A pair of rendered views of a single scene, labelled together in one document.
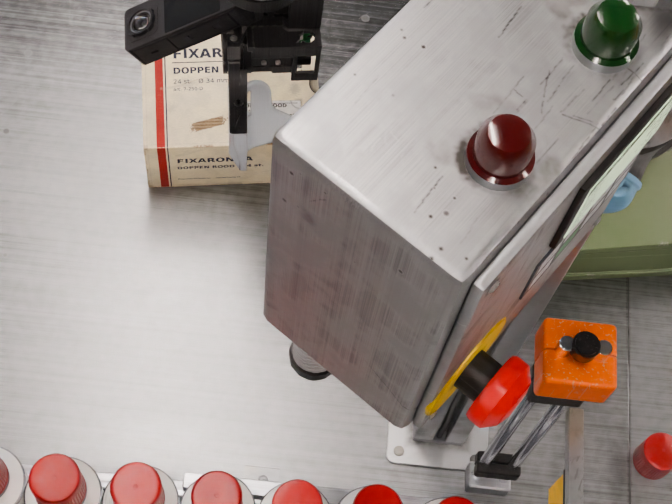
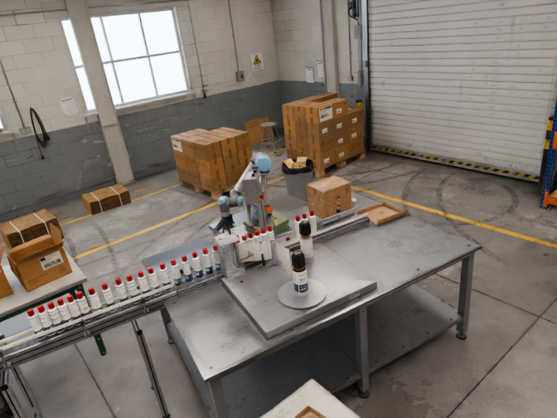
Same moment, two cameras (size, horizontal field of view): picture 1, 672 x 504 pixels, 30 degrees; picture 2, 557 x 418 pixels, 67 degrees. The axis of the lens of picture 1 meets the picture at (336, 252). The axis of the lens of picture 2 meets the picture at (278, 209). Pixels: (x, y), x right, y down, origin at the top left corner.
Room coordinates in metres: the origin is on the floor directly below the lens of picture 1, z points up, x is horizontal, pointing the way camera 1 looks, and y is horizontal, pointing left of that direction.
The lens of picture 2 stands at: (-2.39, 0.86, 2.45)
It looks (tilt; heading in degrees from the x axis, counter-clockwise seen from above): 24 degrees down; 338
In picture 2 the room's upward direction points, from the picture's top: 7 degrees counter-clockwise
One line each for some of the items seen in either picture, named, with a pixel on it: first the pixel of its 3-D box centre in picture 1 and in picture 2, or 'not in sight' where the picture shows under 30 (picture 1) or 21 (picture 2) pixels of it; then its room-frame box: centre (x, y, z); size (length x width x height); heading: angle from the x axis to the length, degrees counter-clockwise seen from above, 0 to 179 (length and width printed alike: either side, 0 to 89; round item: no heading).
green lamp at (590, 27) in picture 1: (611, 29); not in sight; (0.30, -0.09, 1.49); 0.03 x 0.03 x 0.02
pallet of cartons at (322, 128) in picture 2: not in sight; (324, 133); (3.86, -2.73, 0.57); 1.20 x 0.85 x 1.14; 106
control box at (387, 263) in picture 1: (468, 182); (253, 187); (0.28, -0.05, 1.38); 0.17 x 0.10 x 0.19; 149
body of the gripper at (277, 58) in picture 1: (267, 10); (227, 221); (0.60, 0.09, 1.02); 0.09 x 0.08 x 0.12; 104
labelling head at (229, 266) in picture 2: not in sight; (230, 256); (0.08, 0.25, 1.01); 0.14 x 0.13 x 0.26; 94
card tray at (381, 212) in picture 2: not in sight; (380, 212); (0.27, -1.16, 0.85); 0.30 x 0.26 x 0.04; 94
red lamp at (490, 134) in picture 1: (504, 145); not in sight; (0.24, -0.05, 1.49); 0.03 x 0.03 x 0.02
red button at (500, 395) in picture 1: (491, 386); not in sight; (0.20, -0.08, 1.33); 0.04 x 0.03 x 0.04; 149
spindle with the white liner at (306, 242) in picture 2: not in sight; (306, 240); (-0.07, -0.26, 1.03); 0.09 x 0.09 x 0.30
